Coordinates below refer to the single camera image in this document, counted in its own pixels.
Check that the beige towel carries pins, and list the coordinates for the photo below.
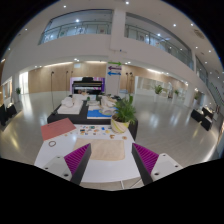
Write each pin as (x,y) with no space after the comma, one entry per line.
(106,150)

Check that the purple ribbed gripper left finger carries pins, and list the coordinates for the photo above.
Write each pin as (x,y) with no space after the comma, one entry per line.
(77,162)

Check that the red paper sheet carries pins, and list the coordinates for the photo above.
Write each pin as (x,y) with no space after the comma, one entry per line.
(57,128)

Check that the blue board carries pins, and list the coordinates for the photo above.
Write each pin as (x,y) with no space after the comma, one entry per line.
(100,114)

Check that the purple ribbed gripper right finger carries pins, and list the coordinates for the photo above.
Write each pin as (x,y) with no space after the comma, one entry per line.
(145,160)

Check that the white pillow stack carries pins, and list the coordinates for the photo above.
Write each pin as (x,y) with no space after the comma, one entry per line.
(70,105)

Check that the black display table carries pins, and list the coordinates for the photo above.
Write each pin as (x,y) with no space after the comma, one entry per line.
(81,118)

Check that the direction sign pillar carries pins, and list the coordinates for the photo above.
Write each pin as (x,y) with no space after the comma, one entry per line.
(115,52)

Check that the potted green plant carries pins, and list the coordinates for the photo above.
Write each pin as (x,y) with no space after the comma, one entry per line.
(124,115)

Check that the black upright piano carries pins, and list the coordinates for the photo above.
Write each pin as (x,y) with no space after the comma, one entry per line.
(87,84)

